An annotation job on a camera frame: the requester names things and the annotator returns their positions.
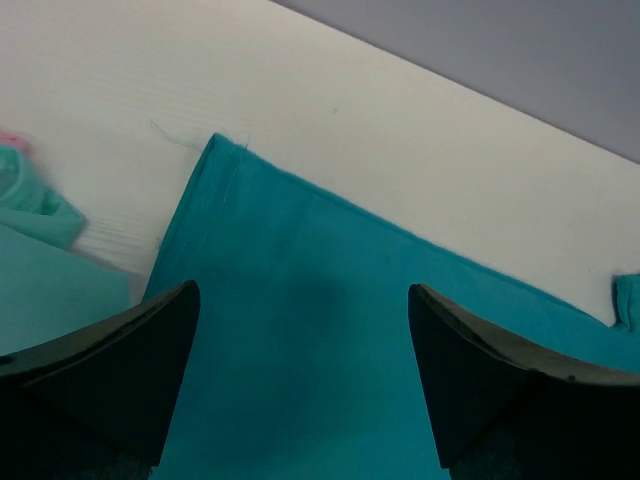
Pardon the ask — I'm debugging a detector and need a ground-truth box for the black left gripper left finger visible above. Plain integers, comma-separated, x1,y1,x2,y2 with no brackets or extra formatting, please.
1,281,200,479

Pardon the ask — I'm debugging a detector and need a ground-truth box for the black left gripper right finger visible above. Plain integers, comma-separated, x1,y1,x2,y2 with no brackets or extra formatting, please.
408,284,639,479

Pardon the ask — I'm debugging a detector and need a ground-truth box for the teal t-shirt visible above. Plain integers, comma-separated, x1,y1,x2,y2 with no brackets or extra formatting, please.
146,134,639,479

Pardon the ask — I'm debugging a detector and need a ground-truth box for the mint green folded t-shirt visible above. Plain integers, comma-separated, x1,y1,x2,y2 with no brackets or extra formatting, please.
1,146,131,355

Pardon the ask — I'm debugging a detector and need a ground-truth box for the pink folded t-shirt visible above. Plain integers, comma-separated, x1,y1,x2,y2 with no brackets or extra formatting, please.
0,130,29,154

